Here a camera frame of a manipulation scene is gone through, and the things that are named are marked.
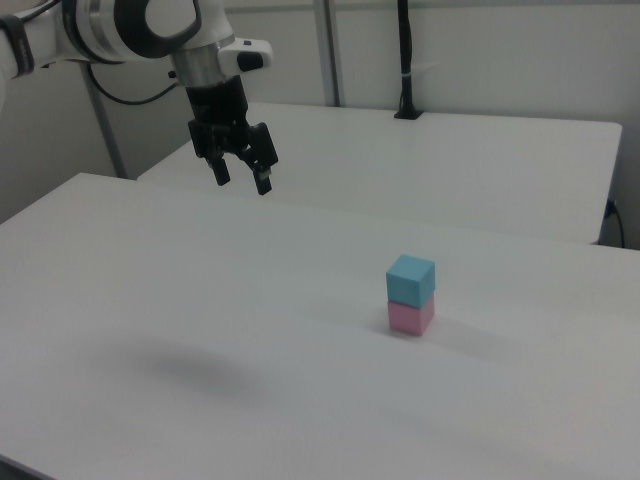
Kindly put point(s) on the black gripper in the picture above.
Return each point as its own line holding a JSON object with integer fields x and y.
{"x": 217, "y": 105}

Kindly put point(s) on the blue cube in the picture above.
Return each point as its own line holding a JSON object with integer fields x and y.
{"x": 407, "y": 285}

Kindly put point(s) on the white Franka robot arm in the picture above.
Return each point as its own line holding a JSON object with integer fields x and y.
{"x": 100, "y": 30}

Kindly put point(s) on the pink cube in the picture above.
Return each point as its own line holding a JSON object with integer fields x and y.
{"x": 405, "y": 319}

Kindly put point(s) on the black pole with base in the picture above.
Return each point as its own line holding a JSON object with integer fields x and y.
{"x": 406, "y": 50}

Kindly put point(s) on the white background table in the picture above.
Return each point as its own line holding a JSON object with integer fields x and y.
{"x": 450, "y": 165}

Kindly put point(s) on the grey metal wall post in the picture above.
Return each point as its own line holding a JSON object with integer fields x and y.
{"x": 106, "y": 130}
{"x": 331, "y": 50}

